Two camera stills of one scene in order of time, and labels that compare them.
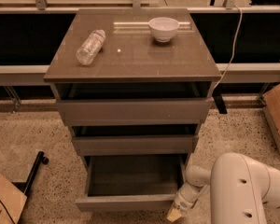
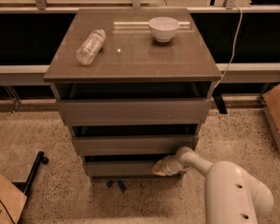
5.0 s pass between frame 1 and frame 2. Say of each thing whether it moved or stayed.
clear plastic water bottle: stayed
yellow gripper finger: moved
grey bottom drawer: moved
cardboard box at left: stayed
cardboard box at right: stayed
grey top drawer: stayed
